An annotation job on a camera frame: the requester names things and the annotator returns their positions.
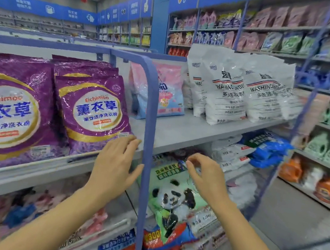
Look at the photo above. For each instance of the person's right hand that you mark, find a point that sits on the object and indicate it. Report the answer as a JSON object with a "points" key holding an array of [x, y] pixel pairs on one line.
{"points": [[209, 182]]}

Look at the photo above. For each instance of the metal shopping cart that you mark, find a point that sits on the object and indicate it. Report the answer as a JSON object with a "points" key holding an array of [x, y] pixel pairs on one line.
{"points": [[322, 233]]}

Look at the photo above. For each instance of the white washing powder bags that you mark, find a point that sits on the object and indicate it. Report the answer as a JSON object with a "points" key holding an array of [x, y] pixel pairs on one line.
{"points": [[269, 89], [220, 88]]}

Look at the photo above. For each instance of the pink detergent bag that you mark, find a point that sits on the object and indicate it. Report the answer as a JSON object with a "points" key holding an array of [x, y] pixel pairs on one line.
{"points": [[164, 89]]}

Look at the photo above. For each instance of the person's left hand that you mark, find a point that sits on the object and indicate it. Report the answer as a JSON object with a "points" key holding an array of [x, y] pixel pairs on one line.
{"points": [[114, 174]]}

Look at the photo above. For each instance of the grey shelf with blue frame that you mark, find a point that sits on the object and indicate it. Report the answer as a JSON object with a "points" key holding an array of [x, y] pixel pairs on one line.
{"points": [[176, 131]]}

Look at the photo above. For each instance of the panda green detergent bag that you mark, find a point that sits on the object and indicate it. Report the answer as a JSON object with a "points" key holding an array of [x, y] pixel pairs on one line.
{"points": [[172, 202]]}

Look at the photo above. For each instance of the far wall racks with goods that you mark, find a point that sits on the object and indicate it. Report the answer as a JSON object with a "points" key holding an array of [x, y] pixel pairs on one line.
{"points": [[62, 26]]}

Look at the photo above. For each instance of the person's left forearm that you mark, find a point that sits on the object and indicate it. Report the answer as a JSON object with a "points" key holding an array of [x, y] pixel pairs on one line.
{"points": [[51, 227]]}

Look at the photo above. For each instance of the wall rack with pink goods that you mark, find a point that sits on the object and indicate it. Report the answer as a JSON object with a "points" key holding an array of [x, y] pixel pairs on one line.
{"points": [[241, 29]]}

